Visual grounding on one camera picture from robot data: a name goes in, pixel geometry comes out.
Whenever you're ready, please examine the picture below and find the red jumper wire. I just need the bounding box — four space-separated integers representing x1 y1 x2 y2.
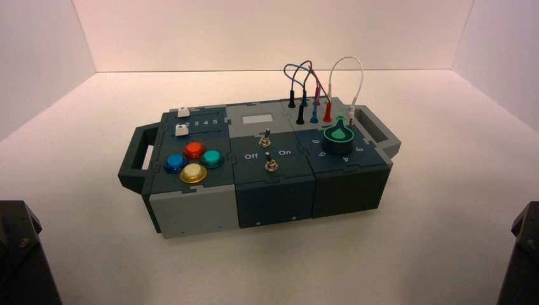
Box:
309 63 334 124

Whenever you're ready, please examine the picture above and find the light grey display window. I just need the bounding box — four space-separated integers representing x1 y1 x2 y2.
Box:
242 113 274 125

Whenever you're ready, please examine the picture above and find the dark grey modular task box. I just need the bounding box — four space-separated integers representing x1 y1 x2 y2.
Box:
118 97 402 240

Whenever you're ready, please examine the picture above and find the green push button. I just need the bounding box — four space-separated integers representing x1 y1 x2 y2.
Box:
200 149 225 169

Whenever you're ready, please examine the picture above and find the black green rotary knob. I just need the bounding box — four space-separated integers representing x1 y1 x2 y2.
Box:
323 116 355 156

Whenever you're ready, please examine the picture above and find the red push button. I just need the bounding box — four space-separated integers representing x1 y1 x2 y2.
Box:
184 141 207 160

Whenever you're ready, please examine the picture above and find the yellow push button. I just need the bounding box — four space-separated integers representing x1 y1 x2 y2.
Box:
179 163 208 185

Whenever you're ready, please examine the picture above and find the blue push button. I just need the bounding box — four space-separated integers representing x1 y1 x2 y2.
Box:
163 154 189 174

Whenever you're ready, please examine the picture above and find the black jumper wire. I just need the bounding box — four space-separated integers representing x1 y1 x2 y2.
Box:
287 60 315 125

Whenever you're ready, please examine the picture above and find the blue jumper wire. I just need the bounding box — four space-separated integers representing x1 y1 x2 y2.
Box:
283 63 320 125

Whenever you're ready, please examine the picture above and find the white jumper wire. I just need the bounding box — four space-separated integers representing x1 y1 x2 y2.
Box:
327 56 365 127

